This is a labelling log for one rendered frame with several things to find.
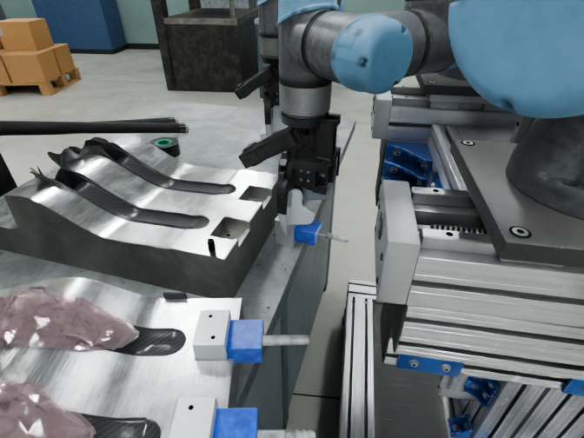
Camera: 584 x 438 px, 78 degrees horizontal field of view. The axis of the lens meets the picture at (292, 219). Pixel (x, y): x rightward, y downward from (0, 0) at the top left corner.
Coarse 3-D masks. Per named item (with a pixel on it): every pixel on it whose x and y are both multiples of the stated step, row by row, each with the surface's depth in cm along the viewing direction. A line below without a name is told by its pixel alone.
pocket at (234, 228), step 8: (224, 216) 58; (224, 224) 59; (232, 224) 59; (240, 224) 58; (248, 224) 57; (216, 232) 56; (224, 232) 59; (232, 232) 59; (240, 232) 59; (248, 232) 57; (240, 240) 56
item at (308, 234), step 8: (280, 224) 64; (304, 224) 65; (312, 224) 65; (320, 224) 65; (280, 232) 65; (296, 232) 64; (304, 232) 63; (312, 232) 63; (320, 232) 64; (280, 240) 66; (288, 240) 65; (296, 240) 65; (304, 240) 64; (312, 240) 63; (336, 240) 64; (344, 240) 63
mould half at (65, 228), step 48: (144, 144) 74; (48, 192) 56; (144, 192) 65; (192, 192) 65; (240, 192) 65; (0, 240) 63; (48, 240) 59; (96, 240) 56; (144, 240) 54; (192, 240) 53; (192, 288) 55
